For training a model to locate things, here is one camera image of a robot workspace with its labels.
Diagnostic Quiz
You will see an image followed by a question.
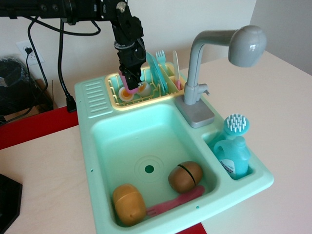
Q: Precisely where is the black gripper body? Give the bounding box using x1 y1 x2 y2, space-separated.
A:
114 39 146 78

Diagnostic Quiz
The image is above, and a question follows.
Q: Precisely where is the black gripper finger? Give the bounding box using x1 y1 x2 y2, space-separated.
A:
123 70 137 89
133 71 142 86

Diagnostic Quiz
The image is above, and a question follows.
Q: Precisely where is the pink plastic cup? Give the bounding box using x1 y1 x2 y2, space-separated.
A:
118 71 138 94

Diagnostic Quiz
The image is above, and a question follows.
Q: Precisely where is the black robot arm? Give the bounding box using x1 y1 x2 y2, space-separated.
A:
0 0 146 92

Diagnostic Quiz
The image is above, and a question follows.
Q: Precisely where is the yellow drying rack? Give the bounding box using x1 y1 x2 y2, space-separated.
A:
104 62 186 111

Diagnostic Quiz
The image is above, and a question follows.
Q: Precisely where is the mint green toy sink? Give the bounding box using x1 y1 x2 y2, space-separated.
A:
75 74 273 234

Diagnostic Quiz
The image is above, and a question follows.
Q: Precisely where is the right toy egg half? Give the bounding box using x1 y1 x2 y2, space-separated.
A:
138 82 151 97

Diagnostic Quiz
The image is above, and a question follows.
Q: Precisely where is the toy egg half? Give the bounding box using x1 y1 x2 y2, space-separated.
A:
138 82 151 97
118 87 134 102

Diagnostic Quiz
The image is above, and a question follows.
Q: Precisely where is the left toy egg half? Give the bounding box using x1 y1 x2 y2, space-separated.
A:
118 87 134 102

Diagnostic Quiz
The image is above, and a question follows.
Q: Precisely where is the teal toy plate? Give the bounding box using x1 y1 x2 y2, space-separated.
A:
146 52 168 95

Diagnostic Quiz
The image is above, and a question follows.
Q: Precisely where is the teal toy fork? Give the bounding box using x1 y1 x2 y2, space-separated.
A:
156 50 167 70

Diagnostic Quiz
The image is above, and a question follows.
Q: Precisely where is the cream toy knife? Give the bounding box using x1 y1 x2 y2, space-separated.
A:
173 51 181 90

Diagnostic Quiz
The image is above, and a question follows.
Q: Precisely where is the brown toy kiwi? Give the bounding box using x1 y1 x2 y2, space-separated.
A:
168 161 203 194

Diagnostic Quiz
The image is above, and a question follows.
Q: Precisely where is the teal dish brush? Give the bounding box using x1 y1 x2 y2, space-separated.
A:
214 114 250 143

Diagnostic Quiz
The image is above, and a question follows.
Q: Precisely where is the black bag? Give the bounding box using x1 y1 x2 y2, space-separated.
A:
0 58 48 116

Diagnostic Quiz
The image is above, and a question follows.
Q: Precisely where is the grey toy faucet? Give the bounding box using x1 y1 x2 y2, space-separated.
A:
175 25 267 128

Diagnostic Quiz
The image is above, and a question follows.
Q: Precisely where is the teal cleaner bottle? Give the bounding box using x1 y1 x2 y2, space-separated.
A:
213 136 251 180

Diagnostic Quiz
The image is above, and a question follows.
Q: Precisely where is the yellow-brown toy potato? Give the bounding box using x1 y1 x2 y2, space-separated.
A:
113 184 146 226

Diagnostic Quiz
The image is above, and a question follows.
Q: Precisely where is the pink toy fork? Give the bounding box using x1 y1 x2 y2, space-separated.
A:
146 185 205 217

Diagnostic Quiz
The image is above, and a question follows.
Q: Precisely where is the black gooseneck cable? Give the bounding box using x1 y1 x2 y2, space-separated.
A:
57 19 77 113

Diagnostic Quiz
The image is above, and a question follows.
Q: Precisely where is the white wall outlet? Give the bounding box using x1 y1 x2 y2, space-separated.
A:
16 40 45 65

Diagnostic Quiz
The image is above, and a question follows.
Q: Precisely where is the black power cable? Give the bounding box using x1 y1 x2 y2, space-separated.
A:
24 17 53 110

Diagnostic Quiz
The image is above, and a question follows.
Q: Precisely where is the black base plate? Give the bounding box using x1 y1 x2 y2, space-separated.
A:
0 174 22 234

